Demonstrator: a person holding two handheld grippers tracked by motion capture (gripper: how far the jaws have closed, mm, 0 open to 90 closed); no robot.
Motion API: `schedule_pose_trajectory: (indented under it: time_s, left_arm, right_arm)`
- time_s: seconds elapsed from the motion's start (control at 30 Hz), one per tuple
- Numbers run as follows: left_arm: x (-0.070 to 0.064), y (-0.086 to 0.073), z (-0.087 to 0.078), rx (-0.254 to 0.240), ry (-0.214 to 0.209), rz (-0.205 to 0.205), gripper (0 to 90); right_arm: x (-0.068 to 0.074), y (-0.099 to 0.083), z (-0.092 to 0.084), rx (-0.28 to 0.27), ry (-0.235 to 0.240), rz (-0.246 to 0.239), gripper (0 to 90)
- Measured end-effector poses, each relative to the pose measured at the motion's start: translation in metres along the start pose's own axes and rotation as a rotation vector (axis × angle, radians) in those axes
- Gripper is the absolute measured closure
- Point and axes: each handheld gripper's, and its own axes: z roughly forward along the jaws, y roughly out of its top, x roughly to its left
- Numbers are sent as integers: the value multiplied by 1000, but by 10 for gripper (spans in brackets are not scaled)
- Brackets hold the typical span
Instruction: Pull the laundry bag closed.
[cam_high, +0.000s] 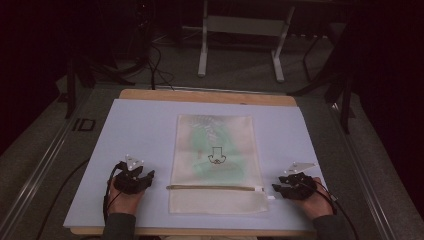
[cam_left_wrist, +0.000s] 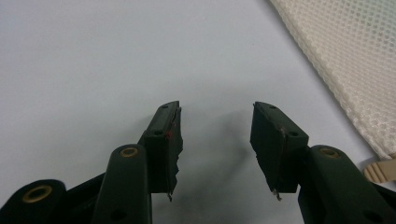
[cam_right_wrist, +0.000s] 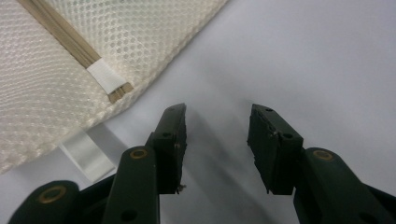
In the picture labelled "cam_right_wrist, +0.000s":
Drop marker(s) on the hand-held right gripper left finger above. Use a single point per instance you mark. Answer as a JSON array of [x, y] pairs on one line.
[[169, 140]]

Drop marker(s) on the cream mesh laundry bag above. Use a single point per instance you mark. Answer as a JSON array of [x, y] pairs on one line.
[[46, 77]]

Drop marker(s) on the white satin bag label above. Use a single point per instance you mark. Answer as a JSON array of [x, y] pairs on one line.
[[88, 155]]

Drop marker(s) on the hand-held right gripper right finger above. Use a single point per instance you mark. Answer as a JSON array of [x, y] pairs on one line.
[[274, 149]]

